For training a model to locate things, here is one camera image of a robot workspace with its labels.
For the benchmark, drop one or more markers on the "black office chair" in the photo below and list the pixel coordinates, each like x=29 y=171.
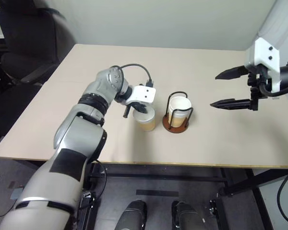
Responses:
x=31 y=36

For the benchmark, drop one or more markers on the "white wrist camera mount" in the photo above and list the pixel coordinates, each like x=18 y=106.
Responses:
x=261 y=51
x=145 y=94

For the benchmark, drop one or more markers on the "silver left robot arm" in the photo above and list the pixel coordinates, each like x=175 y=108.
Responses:
x=81 y=134

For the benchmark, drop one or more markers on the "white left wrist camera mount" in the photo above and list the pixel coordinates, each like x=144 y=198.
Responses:
x=145 y=94

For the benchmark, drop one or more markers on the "dark glossy rounded foot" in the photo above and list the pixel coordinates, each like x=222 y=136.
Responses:
x=187 y=215
x=132 y=215

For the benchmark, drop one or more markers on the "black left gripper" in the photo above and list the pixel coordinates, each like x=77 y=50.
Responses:
x=136 y=105

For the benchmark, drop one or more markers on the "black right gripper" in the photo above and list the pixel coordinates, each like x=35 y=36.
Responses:
x=254 y=95

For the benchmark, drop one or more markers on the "black metal table frame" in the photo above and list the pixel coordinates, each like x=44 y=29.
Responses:
x=254 y=179

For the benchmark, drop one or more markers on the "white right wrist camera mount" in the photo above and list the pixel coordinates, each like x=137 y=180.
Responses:
x=261 y=51

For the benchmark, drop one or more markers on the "small grey floor pad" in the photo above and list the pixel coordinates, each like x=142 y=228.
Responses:
x=16 y=194

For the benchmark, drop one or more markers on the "translucent plastic cup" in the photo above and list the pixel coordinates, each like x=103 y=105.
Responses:
x=147 y=123

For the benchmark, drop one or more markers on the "black floor tape strip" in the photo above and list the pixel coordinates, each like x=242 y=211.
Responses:
x=157 y=193

